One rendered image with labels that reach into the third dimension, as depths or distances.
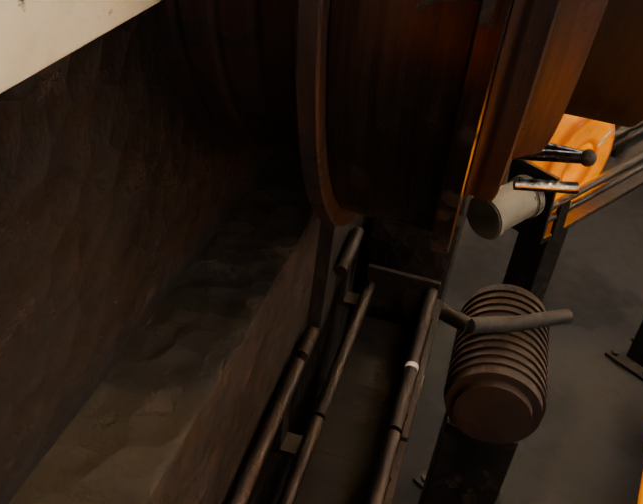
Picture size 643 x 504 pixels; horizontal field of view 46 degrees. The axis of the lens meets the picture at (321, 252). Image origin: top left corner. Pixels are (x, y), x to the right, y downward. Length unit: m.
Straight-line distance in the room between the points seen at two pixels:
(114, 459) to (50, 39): 0.20
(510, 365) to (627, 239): 1.51
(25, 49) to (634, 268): 2.15
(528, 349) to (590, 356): 0.91
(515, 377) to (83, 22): 0.78
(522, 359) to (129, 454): 0.70
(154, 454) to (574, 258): 1.97
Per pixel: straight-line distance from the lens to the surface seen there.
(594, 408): 1.79
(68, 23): 0.26
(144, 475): 0.36
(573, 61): 0.36
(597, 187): 1.14
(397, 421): 0.61
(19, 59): 0.24
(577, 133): 1.04
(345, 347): 0.68
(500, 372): 0.96
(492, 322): 0.93
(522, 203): 1.00
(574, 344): 1.94
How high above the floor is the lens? 1.16
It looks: 35 degrees down
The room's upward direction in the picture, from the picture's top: 8 degrees clockwise
